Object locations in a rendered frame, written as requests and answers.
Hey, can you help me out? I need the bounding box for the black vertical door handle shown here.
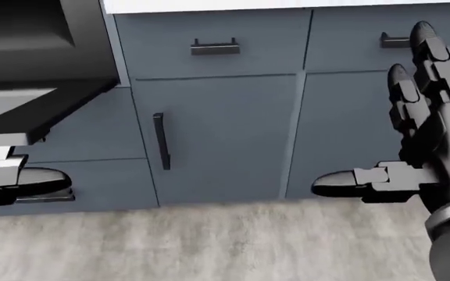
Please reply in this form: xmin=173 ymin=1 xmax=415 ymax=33
xmin=152 ymin=112 xmax=172 ymax=171

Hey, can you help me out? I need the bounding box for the blue-grey cabinet door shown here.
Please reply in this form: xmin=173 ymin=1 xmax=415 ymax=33
xmin=285 ymin=69 xmax=441 ymax=200
xmin=130 ymin=73 xmax=298 ymax=208

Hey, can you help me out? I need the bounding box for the black oven body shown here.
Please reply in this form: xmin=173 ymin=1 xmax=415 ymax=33
xmin=0 ymin=0 xmax=133 ymax=87

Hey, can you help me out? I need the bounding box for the black oven door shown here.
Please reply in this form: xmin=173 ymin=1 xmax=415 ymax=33
xmin=0 ymin=76 xmax=119 ymax=148

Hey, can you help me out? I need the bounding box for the black horizontal drawer handle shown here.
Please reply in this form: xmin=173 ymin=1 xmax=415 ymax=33
xmin=379 ymin=30 xmax=413 ymax=49
xmin=13 ymin=187 xmax=77 ymax=204
xmin=190 ymin=37 xmax=241 ymax=56

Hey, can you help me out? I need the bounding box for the blue-grey drawer front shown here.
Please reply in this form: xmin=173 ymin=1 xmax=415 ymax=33
xmin=303 ymin=8 xmax=450 ymax=73
xmin=0 ymin=158 xmax=160 ymax=218
xmin=12 ymin=85 xmax=148 ymax=164
xmin=113 ymin=8 xmax=314 ymax=80

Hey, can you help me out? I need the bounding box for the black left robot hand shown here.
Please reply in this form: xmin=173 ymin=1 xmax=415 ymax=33
xmin=0 ymin=145 xmax=73 ymax=209

